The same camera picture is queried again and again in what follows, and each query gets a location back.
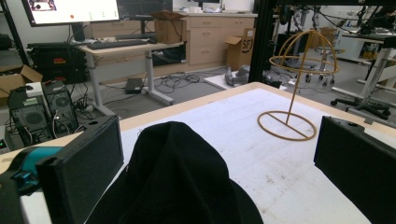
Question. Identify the white board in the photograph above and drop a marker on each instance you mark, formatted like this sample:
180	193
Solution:
216	82

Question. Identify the open printed cardboard box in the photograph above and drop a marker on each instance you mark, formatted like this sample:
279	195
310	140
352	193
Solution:
238	51

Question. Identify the plain open cardboard box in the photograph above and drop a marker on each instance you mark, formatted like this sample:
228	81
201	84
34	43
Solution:
12	81

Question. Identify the black hat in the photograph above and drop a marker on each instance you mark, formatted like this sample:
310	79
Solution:
174	174

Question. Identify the black computer tower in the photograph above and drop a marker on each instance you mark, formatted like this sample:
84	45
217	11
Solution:
62	105
29	118

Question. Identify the grey device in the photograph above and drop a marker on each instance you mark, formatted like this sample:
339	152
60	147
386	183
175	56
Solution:
238	76

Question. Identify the stool with casters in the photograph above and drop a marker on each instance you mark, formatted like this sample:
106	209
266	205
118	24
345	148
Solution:
322	67

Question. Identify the white metal table leg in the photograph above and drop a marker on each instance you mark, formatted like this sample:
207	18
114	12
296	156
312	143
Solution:
375	73

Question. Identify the black keyboard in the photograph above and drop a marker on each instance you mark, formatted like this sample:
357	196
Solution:
116	44

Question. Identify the stack of black cases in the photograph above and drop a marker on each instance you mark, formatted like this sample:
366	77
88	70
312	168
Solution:
59	62

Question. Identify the white table mat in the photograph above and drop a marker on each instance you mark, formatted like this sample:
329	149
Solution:
236	137

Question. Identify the wooden drawer cabinet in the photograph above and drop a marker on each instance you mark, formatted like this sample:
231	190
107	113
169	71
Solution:
211	40

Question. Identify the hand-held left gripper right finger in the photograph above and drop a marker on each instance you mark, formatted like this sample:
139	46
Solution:
358	165

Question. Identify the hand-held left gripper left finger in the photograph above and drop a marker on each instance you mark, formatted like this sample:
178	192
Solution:
81	168

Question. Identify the flat black box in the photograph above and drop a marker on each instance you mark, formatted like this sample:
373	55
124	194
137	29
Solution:
134	85

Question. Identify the black office chair base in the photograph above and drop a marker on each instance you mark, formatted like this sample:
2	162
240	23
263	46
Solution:
361	105

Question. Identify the white-legged wooden desk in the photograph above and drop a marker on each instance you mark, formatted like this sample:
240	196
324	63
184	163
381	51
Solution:
149	67

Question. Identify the black metal frame post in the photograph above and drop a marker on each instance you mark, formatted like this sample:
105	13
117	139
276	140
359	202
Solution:
261	40

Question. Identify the dark computer monitor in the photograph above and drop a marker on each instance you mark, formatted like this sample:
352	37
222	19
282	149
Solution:
143	7

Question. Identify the lit computer monitor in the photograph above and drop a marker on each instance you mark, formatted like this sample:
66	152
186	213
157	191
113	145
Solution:
71	9

